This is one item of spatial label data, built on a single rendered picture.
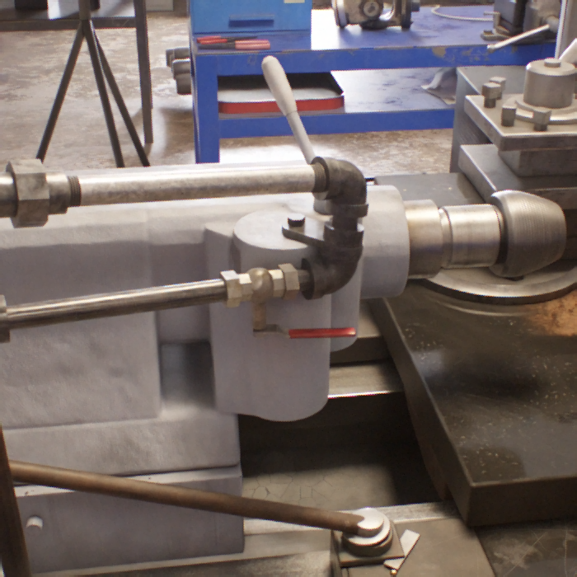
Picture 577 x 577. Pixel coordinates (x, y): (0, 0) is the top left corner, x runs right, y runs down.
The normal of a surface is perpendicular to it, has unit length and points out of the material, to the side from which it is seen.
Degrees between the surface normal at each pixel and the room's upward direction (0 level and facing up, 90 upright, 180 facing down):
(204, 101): 90
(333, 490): 13
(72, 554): 90
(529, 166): 90
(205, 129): 90
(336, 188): 99
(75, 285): 76
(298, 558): 0
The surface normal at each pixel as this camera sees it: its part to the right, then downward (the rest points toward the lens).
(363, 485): -0.15, -0.78
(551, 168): 0.10, 0.47
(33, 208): 0.42, 0.59
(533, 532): 0.00, -0.88
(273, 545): 0.10, -0.23
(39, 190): 0.43, -0.15
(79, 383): 0.12, 0.07
